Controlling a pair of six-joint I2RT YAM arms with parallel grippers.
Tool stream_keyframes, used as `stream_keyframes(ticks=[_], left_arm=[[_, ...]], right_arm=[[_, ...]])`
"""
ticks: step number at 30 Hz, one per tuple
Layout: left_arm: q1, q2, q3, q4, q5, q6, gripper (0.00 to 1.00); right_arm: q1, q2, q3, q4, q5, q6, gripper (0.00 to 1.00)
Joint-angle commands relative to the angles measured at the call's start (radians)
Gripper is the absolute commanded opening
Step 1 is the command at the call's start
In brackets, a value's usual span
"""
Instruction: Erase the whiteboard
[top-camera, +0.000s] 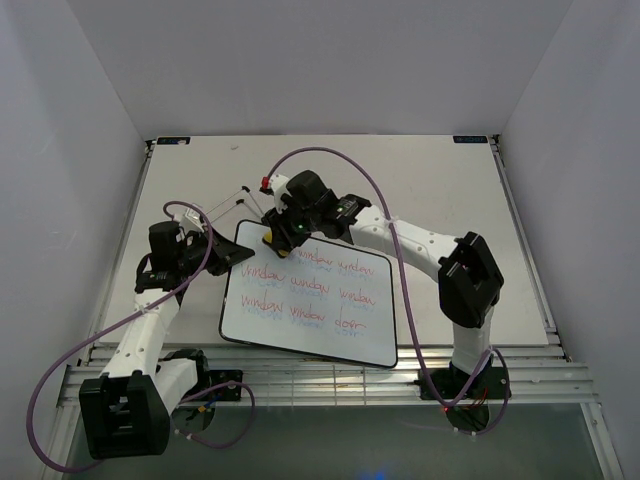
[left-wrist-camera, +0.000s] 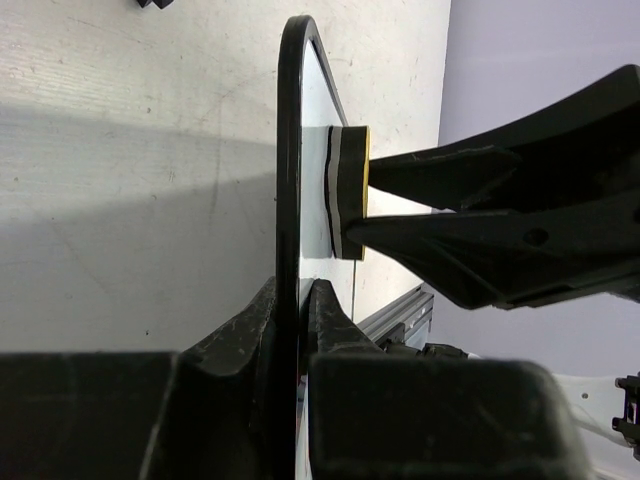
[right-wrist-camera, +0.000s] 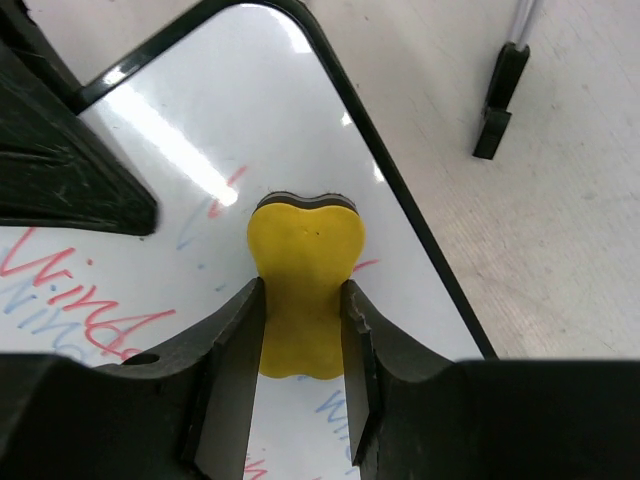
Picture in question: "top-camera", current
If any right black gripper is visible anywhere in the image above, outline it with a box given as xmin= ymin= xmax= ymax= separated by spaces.
xmin=265 ymin=197 xmax=318 ymax=254

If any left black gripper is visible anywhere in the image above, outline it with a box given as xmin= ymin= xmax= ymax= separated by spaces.
xmin=178 ymin=226 xmax=254 ymax=277

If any yellow whiteboard eraser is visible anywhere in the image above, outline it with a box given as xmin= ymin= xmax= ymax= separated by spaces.
xmin=262 ymin=230 xmax=290 ymax=259

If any white dry-erase whiteboard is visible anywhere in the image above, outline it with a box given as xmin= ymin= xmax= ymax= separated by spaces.
xmin=219 ymin=220 xmax=398 ymax=368

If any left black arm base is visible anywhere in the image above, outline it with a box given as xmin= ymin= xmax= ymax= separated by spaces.
xmin=181 ymin=369 xmax=243 ymax=403

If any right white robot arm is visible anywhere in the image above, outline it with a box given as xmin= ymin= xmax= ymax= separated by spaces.
xmin=261 ymin=170 xmax=504 ymax=397

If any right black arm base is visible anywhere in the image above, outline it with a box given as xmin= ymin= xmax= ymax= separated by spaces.
xmin=414 ymin=365 xmax=508 ymax=401

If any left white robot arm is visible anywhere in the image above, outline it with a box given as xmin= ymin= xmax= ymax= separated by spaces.
xmin=79 ymin=220 xmax=255 ymax=460

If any blue label sticker left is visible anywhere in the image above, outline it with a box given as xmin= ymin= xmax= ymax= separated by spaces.
xmin=156 ymin=136 xmax=191 ymax=146

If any blue label sticker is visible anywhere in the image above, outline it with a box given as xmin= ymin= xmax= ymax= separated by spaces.
xmin=452 ymin=135 xmax=488 ymax=144
xmin=156 ymin=136 xmax=191 ymax=146

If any blue label sticker right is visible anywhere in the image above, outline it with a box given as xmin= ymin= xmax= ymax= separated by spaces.
xmin=452 ymin=135 xmax=488 ymax=144

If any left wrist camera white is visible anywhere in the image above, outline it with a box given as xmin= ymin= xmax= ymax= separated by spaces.
xmin=172 ymin=208 xmax=206 ymax=234

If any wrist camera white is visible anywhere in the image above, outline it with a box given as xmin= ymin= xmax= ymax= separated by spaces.
xmin=172 ymin=208 xmax=206 ymax=234
xmin=260 ymin=174 xmax=289 ymax=214

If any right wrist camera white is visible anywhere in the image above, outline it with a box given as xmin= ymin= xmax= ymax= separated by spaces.
xmin=260 ymin=174 xmax=289 ymax=214

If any black wire whiteboard stand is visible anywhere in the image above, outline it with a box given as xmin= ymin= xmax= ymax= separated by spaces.
xmin=206 ymin=185 xmax=264 ymax=223

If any aluminium rail frame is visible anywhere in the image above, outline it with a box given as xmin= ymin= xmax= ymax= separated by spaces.
xmin=39 ymin=134 xmax=626 ymax=480

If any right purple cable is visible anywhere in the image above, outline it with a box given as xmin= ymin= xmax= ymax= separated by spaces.
xmin=267 ymin=147 xmax=514 ymax=439

